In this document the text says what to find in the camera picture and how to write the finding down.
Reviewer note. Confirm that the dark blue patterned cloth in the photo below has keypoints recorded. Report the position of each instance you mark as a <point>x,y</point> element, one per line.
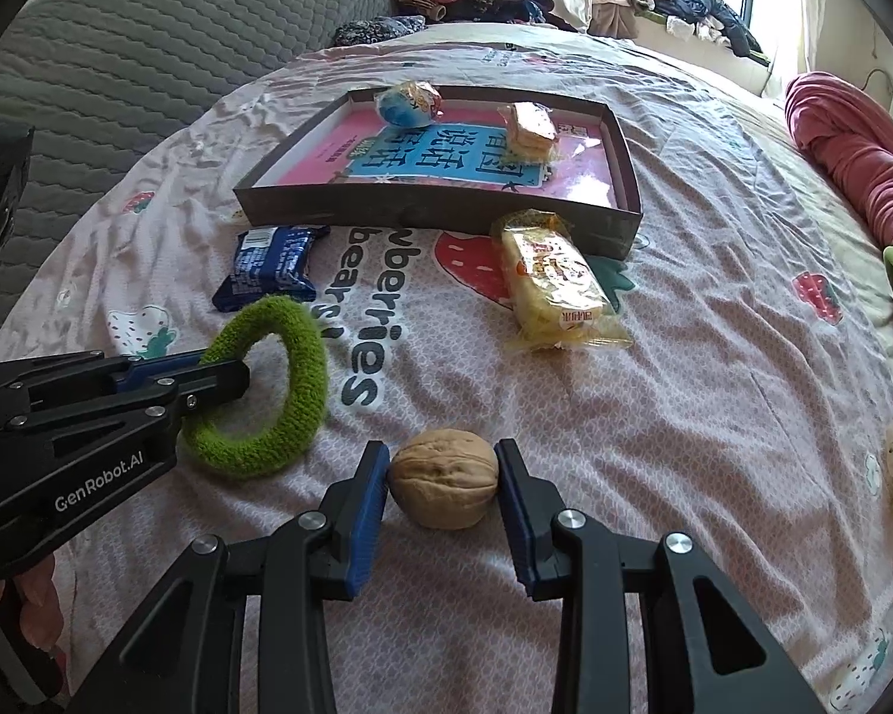
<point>376,28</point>

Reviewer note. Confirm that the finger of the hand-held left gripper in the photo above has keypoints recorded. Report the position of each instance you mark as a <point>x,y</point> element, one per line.
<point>208,387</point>
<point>149,370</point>

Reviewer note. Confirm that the dark shallow box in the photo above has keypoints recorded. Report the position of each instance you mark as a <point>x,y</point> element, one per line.
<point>446,208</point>

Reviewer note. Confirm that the walnut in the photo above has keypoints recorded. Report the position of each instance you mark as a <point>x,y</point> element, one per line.
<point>443,476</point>

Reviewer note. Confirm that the tan fabric bundle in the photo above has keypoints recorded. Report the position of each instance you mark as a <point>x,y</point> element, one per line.
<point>612,18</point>

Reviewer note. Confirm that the yellow rice cracker packet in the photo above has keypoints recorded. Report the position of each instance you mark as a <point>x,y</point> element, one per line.
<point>554,275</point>

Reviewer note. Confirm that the person's left hand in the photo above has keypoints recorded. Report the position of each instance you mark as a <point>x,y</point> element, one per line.
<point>33,602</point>

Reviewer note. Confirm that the blue snack packet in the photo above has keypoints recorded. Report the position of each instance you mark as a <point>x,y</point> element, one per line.
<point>268,264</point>

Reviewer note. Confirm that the orange cracker packet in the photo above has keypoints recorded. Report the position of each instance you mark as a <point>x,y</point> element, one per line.
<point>528,130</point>

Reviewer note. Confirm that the pink quilt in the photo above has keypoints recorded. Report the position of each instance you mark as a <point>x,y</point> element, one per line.
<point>848,149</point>

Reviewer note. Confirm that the egg-shaped candy toy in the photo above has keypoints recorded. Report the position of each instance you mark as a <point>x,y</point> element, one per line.
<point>409,105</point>

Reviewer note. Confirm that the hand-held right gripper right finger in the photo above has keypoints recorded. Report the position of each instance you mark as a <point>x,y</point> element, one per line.
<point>517,528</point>

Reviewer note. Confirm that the clothes pile on window sill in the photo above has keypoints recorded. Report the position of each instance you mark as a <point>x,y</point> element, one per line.
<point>684,7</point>

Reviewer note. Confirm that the pink strawberry print bedsheet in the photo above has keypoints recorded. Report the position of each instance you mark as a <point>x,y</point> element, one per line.
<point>714,387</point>

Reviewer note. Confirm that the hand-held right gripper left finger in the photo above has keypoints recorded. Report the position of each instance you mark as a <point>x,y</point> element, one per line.
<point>364,528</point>

